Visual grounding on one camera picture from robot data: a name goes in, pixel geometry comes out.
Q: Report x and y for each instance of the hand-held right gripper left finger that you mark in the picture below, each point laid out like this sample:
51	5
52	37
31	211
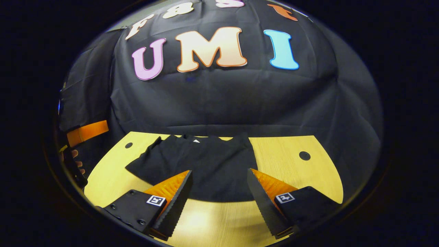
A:
176	202

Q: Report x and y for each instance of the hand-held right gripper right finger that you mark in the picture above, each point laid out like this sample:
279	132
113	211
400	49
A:
264	202

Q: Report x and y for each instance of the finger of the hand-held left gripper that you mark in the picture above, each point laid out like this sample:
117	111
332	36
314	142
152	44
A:
87	132

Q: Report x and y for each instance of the black button shirt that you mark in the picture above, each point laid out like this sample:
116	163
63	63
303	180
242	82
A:
212	168

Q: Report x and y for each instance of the round black table grommet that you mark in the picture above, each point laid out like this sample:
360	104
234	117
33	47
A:
304	155
128	145

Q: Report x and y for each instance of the black backdrop cloth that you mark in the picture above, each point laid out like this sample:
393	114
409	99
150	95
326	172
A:
223	99

